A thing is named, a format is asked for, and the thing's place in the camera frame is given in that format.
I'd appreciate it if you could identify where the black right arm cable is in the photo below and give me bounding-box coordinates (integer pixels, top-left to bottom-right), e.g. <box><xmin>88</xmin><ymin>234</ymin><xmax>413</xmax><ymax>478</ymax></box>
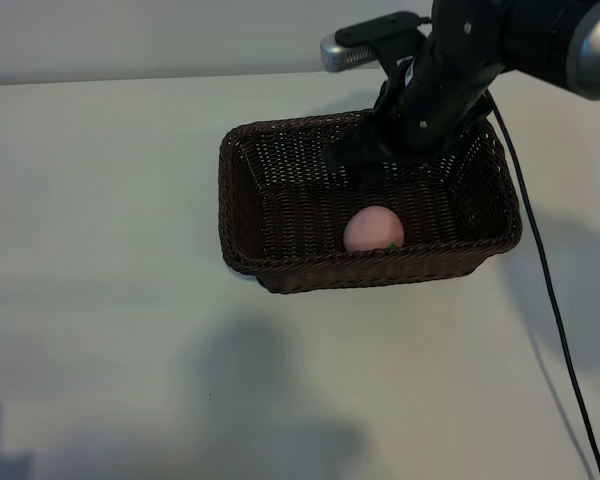
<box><xmin>482</xmin><ymin>87</ymin><xmax>600</xmax><ymax>480</ymax></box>

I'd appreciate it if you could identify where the black right camera bracket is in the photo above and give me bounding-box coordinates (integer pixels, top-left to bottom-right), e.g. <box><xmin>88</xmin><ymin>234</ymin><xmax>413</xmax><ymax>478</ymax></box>
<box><xmin>335</xmin><ymin>12</ymin><xmax>434</xmax><ymax>71</ymax></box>

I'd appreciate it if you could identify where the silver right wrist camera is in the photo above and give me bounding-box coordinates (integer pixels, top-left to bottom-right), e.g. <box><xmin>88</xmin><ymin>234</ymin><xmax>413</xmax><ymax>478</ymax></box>
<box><xmin>319</xmin><ymin>37</ymin><xmax>376</xmax><ymax>71</ymax></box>

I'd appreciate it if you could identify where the pink peach with green leaf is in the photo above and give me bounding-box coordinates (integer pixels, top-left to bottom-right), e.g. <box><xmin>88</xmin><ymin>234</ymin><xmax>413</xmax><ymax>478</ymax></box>
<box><xmin>343</xmin><ymin>205</ymin><xmax>406</xmax><ymax>253</ymax></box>

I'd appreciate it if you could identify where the dark brown wicker basket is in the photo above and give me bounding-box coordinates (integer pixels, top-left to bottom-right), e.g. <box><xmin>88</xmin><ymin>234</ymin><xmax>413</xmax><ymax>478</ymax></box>
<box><xmin>218</xmin><ymin>110</ymin><xmax>524</xmax><ymax>295</ymax></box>

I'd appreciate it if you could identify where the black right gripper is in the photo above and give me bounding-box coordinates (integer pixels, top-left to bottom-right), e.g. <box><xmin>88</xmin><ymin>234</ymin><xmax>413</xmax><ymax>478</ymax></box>
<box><xmin>322</xmin><ymin>37</ymin><xmax>504</xmax><ymax>194</ymax></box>

